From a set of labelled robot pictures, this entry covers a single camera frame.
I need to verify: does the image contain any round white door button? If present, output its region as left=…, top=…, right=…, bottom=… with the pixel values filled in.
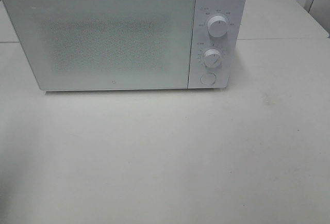
left=200, top=73, right=217, bottom=86

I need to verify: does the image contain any white microwave door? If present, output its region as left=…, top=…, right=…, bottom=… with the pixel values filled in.
left=3, top=0, right=194, bottom=91

